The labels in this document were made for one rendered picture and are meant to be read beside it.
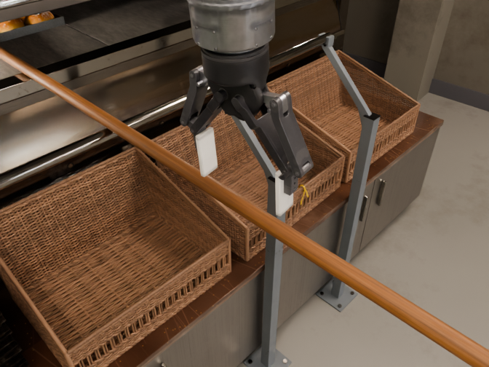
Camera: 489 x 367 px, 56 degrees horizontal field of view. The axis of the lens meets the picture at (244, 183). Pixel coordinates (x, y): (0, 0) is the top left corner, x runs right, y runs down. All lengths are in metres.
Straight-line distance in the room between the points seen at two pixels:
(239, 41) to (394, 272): 2.01
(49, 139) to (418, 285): 1.74
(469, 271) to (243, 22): 2.19
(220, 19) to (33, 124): 1.05
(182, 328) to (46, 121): 0.72
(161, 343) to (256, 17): 1.07
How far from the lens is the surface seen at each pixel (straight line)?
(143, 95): 1.60
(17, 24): 1.73
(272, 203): 1.32
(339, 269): 0.72
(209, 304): 1.44
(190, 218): 1.52
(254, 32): 0.48
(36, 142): 1.46
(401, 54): 3.81
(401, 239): 2.57
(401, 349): 2.14
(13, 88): 1.39
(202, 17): 0.48
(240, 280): 1.49
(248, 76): 0.50
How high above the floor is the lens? 1.73
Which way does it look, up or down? 38 degrees down
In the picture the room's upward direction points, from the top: straight up
